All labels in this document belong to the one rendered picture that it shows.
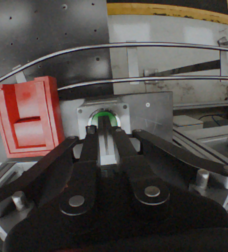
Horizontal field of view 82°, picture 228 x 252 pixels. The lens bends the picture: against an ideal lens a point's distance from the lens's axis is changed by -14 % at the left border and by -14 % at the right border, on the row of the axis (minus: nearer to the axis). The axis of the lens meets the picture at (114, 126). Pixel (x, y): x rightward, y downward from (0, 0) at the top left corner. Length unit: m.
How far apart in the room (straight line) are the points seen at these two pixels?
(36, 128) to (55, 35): 0.39
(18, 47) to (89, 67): 0.29
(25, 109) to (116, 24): 1.12
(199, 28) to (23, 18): 1.40
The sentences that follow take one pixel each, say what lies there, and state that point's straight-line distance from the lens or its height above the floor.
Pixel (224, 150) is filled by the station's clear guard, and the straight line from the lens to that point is 0.47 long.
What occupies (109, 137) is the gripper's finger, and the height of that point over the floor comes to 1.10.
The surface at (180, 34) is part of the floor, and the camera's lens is 1.51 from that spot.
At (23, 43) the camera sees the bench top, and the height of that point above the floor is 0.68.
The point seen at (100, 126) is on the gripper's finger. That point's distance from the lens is 0.16.
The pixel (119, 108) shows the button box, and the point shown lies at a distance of 0.22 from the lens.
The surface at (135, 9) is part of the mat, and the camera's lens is 1.43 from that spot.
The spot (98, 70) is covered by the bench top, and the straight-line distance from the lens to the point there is 0.57.
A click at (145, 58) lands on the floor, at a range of 1.33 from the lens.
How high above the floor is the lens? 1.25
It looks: 75 degrees down
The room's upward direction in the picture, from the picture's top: 160 degrees clockwise
